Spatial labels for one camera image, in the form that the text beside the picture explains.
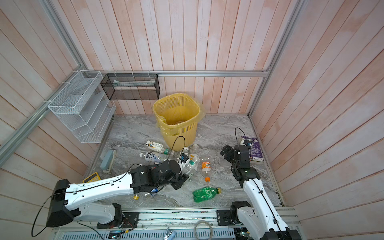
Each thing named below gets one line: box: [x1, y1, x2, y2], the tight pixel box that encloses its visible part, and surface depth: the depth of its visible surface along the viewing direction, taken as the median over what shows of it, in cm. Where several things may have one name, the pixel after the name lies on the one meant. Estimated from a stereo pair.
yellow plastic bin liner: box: [153, 93, 206, 136], surface depth 92 cm
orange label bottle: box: [201, 161, 212, 182], surface depth 89 cm
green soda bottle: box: [192, 186, 222, 203], surface depth 81 cm
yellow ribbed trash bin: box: [153, 93, 201, 152], surface depth 92 cm
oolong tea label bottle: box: [139, 151, 170, 163], surface depth 92 cm
